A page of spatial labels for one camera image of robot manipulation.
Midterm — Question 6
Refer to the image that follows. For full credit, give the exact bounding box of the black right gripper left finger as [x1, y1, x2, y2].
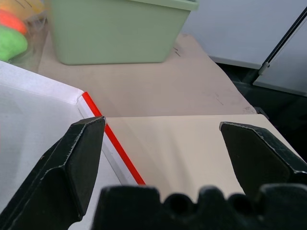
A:
[0, 116, 106, 230]

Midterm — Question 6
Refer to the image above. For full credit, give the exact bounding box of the white partition panel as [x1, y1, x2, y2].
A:
[179, 0, 307, 70]

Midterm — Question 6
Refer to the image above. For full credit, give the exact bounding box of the orange foam toy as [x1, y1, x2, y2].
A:
[0, 9, 27, 35]

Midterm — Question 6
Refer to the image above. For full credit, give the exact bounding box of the yellow foam toy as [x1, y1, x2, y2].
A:
[3, 0, 47, 14]

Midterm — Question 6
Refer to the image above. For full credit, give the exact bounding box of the orange and white box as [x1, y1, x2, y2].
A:
[0, 60, 146, 230]

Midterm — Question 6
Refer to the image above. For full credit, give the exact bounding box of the clear plastic bag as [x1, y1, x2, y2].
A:
[0, 0, 52, 72]

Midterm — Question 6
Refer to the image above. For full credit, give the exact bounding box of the grey framed white panel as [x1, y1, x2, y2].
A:
[251, 4, 307, 98]

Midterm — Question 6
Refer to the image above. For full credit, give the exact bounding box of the beige table cloth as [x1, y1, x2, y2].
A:
[38, 31, 259, 118]

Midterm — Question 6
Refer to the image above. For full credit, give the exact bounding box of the light green plastic bin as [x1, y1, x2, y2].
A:
[49, 0, 200, 66]

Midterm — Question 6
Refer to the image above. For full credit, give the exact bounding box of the green foam toy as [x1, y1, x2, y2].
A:
[0, 25, 29, 62]

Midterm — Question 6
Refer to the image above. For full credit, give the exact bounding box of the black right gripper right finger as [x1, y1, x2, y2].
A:
[220, 121, 307, 200]

